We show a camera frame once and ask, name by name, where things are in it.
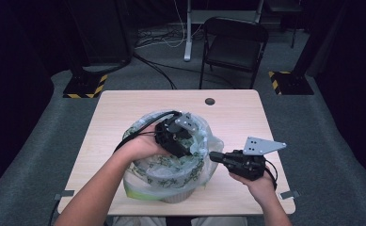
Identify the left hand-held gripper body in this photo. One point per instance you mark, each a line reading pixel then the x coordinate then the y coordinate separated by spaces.
pixel 171 133

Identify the black folding chair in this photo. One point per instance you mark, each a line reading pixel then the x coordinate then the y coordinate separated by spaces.
pixel 234 51

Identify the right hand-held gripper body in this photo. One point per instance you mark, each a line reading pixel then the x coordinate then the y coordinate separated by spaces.
pixel 248 164

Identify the grey ribbed trash can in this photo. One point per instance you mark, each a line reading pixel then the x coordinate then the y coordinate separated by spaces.
pixel 179 197

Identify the white metal desk frame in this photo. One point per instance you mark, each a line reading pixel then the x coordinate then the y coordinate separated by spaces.
pixel 188 37

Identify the clear green-printed plastic bag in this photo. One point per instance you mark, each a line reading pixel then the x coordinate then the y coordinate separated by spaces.
pixel 158 185

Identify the person's right hand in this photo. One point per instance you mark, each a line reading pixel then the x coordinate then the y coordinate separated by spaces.
pixel 262 188

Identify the black hazard-striped stand base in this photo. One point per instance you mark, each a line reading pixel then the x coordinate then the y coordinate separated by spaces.
pixel 83 86
pixel 292 83

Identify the person's left hand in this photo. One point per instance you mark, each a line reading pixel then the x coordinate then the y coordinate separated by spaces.
pixel 141 144

